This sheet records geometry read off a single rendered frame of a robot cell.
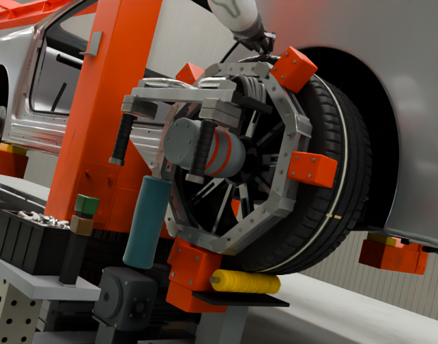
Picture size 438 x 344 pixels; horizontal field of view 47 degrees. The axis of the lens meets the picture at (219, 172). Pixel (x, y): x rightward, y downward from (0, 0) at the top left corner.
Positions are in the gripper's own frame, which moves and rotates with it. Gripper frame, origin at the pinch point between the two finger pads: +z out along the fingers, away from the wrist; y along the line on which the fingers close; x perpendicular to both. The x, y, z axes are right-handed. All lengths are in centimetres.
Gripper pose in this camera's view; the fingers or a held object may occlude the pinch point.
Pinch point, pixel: (265, 52)
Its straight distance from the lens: 160.9
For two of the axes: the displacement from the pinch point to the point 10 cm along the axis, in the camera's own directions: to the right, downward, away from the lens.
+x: 1.8, -9.8, 0.9
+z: 3.3, 1.5, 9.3
